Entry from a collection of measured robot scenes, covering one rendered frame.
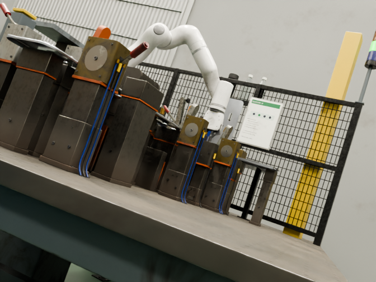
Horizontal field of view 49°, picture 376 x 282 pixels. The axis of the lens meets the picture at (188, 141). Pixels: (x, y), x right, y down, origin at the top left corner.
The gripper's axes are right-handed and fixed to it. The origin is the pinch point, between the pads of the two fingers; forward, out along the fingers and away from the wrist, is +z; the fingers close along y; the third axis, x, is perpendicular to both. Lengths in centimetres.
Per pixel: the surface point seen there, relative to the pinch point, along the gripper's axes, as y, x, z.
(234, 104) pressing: -3.0, 26.5, -27.8
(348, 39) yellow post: 41, 58, -92
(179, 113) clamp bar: -19.1, -1.9, -9.3
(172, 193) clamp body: 14, -43, 30
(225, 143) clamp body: 14.0, -8.6, 0.6
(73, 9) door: -326, 175, -142
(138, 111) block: 16, -86, 9
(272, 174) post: 34.5, 12.8, 6.5
